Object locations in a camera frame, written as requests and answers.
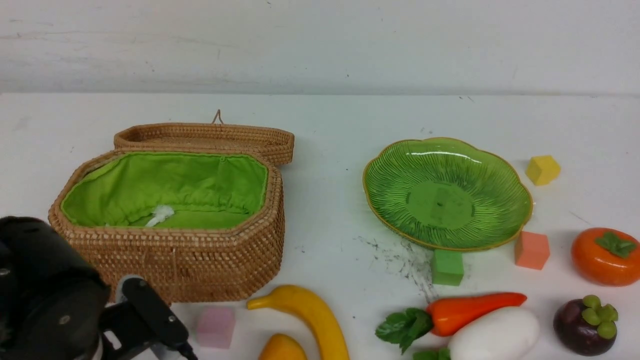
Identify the yellow foam cube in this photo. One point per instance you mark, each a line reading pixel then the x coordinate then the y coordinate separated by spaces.
pixel 542 170

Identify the orange toy carrot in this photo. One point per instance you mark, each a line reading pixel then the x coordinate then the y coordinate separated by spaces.
pixel 443 317

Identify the orange yellow toy mango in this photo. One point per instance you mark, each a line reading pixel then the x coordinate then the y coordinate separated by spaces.
pixel 282 347

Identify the orange toy persimmon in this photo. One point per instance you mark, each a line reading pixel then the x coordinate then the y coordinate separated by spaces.
pixel 606 257

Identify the orange foam cube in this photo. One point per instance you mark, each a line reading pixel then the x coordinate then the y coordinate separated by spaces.
pixel 532 250

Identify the white toy radish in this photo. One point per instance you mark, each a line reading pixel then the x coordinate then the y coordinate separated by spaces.
pixel 508 333

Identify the green foam cube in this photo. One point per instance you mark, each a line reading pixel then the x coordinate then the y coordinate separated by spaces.
pixel 447 267

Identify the pink foam cube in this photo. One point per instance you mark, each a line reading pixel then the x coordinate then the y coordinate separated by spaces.
pixel 215 327

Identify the woven rattan basket green lining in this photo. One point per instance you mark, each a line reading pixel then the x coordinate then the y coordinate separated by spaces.
pixel 201 225

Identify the woven rattan basket lid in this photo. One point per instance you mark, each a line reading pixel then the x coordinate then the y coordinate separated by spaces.
pixel 275 145

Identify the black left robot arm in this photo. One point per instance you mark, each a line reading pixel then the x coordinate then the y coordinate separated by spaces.
pixel 54 304

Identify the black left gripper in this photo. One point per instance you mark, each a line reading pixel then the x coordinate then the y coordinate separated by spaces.
pixel 140 320

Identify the green glass leaf plate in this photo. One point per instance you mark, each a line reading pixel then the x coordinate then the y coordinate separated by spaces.
pixel 444 193

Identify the yellow toy banana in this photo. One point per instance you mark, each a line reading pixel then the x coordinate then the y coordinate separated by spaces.
pixel 311 309

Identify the purple toy mangosteen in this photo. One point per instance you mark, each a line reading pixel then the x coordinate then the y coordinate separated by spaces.
pixel 586 326

